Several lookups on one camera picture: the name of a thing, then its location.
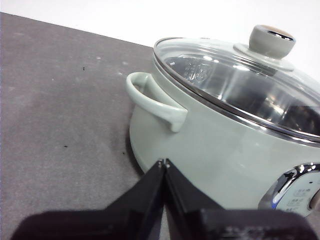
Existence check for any pale green electric steamer pot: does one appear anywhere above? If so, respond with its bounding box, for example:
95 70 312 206
125 37 320 218

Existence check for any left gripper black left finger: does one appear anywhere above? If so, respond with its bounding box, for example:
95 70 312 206
11 159 166 240

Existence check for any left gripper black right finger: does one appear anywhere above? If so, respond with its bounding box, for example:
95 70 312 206
164 158 318 240

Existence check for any glass lid with gold-topped knob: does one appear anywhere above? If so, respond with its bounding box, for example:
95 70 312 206
152 24 320 147

